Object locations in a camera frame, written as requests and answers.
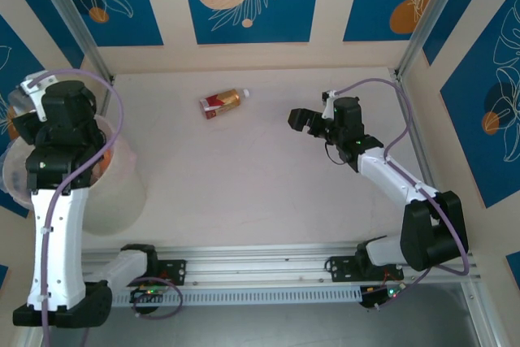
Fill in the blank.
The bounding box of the white translucent bin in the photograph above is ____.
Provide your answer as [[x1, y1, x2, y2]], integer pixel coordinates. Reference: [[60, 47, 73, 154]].
[[2, 113, 148, 237]]

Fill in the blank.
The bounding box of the red gold label bottle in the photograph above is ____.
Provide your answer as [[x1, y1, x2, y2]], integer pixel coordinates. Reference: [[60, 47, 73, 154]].
[[198, 87, 251, 120]]

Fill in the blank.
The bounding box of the black mounting plate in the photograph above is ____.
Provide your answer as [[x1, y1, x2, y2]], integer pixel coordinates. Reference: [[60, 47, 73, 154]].
[[326, 255, 405, 283], [156, 259, 189, 285]]

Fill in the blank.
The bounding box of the small circuit board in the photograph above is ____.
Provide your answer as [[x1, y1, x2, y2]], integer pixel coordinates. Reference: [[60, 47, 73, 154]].
[[360, 284, 407, 310], [128, 284, 168, 304]]

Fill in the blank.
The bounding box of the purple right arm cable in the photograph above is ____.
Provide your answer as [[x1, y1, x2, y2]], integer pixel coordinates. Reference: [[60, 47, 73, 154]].
[[335, 77, 472, 311]]

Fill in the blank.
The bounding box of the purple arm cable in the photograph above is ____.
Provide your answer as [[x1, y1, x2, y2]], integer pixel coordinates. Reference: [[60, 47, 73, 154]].
[[26, 69, 183, 347], [335, 77, 472, 311]]

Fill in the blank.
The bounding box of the aluminium side rail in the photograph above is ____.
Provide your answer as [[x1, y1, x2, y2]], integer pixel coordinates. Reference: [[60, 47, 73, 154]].
[[388, 68, 456, 250]]

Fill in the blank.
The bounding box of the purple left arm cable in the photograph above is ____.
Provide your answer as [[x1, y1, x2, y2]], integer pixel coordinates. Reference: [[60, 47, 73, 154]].
[[26, 69, 183, 347]]

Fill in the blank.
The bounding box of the aluminium frame post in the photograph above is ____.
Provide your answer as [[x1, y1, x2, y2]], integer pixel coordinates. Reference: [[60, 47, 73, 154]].
[[28, 0, 115, 86], [396, 0, 468, 80]]

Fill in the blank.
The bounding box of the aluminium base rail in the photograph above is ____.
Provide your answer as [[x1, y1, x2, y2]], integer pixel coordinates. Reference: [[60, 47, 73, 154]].
[[80, 241, 479, 285]]

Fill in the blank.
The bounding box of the white slotted cable duct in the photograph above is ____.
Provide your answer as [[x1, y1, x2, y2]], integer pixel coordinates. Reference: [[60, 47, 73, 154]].
[[110, 284, 363, 308]]

